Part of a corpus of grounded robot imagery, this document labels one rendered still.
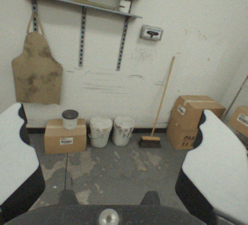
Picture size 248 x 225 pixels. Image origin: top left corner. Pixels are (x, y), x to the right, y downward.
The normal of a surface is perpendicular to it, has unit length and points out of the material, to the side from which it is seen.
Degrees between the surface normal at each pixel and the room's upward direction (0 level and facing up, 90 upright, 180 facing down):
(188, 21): 90
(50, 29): 90
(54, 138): 88
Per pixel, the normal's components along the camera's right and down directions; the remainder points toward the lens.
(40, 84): -0.26, 0.39
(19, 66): 0.13, 0.46
